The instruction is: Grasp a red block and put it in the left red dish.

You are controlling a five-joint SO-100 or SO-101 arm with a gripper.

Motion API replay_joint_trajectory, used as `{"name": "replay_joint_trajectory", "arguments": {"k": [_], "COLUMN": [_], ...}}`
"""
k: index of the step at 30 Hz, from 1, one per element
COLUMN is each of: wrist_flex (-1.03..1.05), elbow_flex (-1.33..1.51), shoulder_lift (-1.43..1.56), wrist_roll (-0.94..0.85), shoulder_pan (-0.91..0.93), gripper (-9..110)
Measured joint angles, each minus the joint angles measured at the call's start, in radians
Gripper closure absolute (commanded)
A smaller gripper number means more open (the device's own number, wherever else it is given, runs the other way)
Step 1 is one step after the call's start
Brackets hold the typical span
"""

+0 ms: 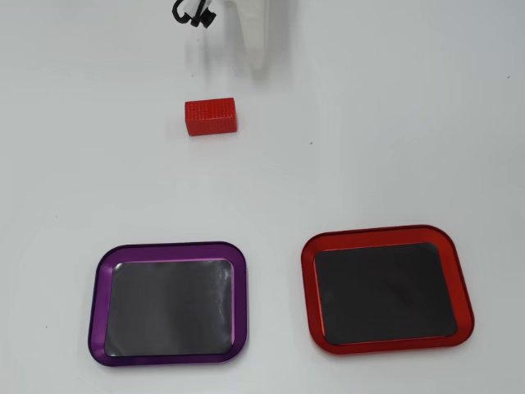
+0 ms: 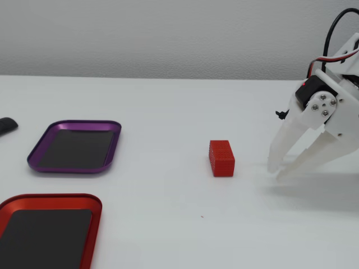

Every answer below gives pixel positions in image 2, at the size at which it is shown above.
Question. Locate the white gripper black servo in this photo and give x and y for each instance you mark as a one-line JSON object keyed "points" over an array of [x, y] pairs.
{"points": [[323, 106]]}

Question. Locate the red block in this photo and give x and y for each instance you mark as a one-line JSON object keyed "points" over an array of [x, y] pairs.
{"points": [[221, 158]]}

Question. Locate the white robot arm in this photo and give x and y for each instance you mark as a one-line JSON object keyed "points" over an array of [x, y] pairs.
{"points": [[346, 67]]}

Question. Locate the purple metal tray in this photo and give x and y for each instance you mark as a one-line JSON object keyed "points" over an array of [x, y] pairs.
{"points": [[75, 148]]}

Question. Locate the red metal tray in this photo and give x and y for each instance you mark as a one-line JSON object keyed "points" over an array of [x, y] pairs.
{"points": [[47, 238]]}

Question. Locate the black rounded object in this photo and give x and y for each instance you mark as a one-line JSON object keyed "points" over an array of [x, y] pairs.
{"points": [[7, 126]]}

